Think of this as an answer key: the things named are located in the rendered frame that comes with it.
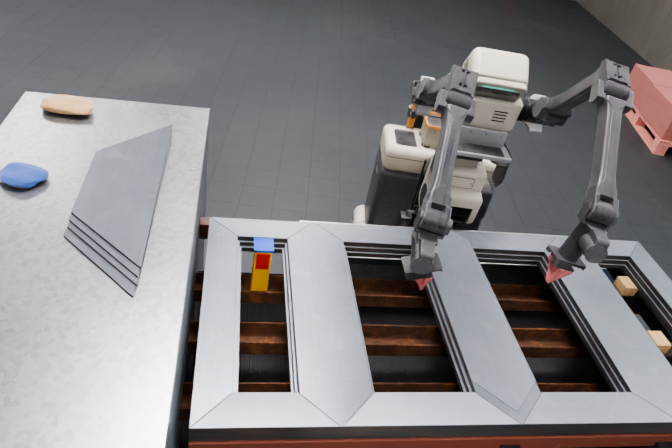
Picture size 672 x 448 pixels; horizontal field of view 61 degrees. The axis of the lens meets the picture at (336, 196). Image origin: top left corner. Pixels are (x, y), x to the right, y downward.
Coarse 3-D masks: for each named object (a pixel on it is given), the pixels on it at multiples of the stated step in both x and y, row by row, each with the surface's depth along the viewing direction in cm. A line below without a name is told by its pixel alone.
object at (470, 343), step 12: (456, 336) 156; (468, 336) 157; (480, 336) 158; (492, 336) 158; (504, 336) 159; (468, 348) 153; (480, 348) 154; (492, 348) 155; (504, 348) 155; (516, 348) 156
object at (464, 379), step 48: (240, 240) 176; (240, 288) 162; (288, 288) 163; (432, 288) 173; (288, 336) 150; (624, 384) 153; (192, 432) 122; (240, 432) 124; (288, 432) 127; (336, 432) 129; (384, 432) 131; (432, 432) 134; (480, 432) 136; (528, 432) 139; (576, 432) 142; (624, 432) 144
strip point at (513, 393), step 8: (480, 384) 144; (488, 384) 144; (496, 384) 145; (504, 384) 145; (512, 384) 146; (520, 384) 146; (528, 384) 147; (496, 392) 143; (504, 392) 143; (512, 392) 144; (520, 392) 144; (528, 392) 144; (504, 400) 141; (512, 400) 142; (520, 400) 142; (512, 408) 140
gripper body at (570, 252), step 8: (568, 240) 154; (552, 248) 157; (560, 248) 156; (568, 248) 153; (576, 248) 152; (560, 256) 154; (568, 256) 154; (576, 256) 153; (576, 264) 154; (584, 264) 157
